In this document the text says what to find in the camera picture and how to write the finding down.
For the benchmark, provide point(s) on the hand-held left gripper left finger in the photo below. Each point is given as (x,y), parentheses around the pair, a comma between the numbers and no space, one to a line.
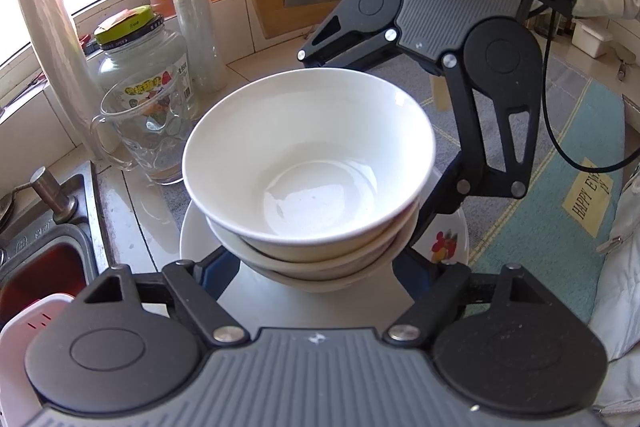
(215,274)

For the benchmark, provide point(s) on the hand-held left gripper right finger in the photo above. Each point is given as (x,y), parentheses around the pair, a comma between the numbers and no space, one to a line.
(417,274)

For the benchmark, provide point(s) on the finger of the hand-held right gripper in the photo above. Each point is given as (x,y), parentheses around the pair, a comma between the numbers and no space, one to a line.
(440,212)
(345,44)

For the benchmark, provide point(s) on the stained white fruit-print plate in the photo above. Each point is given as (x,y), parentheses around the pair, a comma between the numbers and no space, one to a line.
(195,234)

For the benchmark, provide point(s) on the white ceramic bowl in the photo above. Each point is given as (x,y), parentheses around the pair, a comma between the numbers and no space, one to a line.
(280,257)
(325,282)
(310,147)

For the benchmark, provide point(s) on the grey and teal dish mat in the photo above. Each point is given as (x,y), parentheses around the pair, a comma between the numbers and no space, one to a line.
(550,217)

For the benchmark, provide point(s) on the clear glass mug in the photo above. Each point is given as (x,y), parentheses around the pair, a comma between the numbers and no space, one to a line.
(150,147)

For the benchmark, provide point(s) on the steel sink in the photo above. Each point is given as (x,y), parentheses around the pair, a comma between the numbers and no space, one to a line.
(85,207)

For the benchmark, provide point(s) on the white plastic box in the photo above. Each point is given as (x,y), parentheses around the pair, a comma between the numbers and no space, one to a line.
(592,39)

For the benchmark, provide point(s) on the tall plastic wrap roll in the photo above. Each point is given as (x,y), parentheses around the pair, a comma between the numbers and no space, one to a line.
(190,7)

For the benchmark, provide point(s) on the red basin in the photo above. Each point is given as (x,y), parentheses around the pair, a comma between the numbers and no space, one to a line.
(45,272)

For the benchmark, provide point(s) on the steel soap dispenser pump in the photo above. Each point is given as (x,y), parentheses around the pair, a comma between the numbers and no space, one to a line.
(50,192)

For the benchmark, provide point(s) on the glass jar green lid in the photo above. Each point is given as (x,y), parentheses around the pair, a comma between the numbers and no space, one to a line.
(145,57)

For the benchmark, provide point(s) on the white strainer basket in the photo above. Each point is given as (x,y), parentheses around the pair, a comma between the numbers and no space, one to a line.
(20,332)

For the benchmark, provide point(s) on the person's white jacket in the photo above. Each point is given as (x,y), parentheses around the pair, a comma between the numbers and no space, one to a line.
(622,307)

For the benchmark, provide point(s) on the sink drain stopper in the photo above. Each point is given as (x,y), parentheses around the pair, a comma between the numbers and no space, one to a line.
(6,209)

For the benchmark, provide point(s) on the short plastic wrap roll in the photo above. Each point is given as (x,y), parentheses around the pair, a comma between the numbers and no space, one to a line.
(55,47)

